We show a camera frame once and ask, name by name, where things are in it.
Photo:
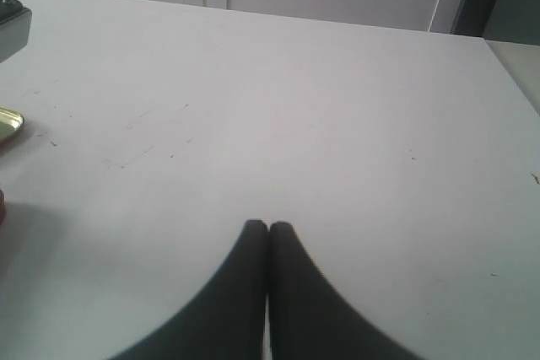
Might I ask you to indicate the red ink pad tin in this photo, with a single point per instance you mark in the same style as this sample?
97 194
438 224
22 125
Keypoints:
2 207

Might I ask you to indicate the gold tin lid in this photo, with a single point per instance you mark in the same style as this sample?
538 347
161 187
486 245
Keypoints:
11 124

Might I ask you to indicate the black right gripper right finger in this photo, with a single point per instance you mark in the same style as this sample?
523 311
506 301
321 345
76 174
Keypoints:
308 318

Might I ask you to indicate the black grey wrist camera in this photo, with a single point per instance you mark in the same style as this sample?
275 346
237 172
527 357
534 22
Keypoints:
14 28

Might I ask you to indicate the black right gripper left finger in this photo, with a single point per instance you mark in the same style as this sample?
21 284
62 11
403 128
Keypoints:
226 319

